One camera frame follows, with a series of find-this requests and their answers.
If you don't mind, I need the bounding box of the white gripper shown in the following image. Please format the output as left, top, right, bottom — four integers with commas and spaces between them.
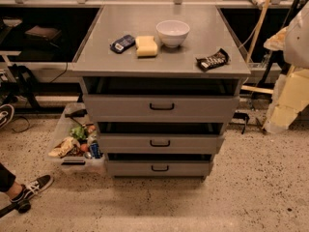
263, 69, 309, 133

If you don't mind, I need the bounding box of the grey bottom drawer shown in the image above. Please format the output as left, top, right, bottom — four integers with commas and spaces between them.
105, 160, 213, 177

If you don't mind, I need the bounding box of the grey drawer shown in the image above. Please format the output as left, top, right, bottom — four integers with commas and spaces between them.
105, 160, 213, 177
98, 133, 224, 154
83, 95, 239, 123

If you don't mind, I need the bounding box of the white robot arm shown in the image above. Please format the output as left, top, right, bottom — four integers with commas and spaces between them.
264, 2, 309, 133

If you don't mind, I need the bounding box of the grey drawer cabinet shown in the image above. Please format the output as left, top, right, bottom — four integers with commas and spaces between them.
70, 3, 252, 180

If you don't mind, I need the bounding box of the grey top drawer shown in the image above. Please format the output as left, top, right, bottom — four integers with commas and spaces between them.
83, 95, 239, 123

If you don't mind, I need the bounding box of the grey middle drawer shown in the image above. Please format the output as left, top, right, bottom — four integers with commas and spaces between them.
98, 133, 224, 154

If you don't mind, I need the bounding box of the black candy bar wrapper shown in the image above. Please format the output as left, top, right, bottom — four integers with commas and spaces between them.
196, 48, 230, 72

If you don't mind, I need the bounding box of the white bowl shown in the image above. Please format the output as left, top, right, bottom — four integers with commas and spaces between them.
156, 20, 190, 48

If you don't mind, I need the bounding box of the yellow sponge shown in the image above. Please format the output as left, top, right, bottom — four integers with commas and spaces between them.
135, 36, 157, 57

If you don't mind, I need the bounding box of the blue snack packet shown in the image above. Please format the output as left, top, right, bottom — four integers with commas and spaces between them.
110, 35, 135, 54

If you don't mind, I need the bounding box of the blue soda can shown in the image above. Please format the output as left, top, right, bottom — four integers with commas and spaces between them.
89, 142, 101, 159

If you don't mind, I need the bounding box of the orange fruit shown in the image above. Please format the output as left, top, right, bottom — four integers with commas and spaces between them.
80, 143, 89, 152

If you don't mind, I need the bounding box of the green snack bag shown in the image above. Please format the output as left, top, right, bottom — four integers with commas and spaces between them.
70, 126, 87, 140

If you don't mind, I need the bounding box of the clear plastic storage bin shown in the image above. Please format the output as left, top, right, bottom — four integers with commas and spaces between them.
46, 102, 104, 173

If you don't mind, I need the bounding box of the crumpled tan snack bag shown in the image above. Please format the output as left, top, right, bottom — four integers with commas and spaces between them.
48, 136, 80, 158

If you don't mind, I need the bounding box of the dark box on shelf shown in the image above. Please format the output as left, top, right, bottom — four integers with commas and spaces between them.
25, 25, 62, 42

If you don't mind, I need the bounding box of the black white sneaker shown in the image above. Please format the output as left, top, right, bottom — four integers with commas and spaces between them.
6, 175, 54, 203

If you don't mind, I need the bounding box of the black sneaker upper left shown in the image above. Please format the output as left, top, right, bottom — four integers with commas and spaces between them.
0, 104, 14, 128

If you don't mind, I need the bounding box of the black caster wheel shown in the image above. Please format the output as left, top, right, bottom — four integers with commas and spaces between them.
17, 199, 31, 214

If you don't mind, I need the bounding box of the wooden frame stand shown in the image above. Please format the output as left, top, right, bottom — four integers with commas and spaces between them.
241, 0, 273, 94

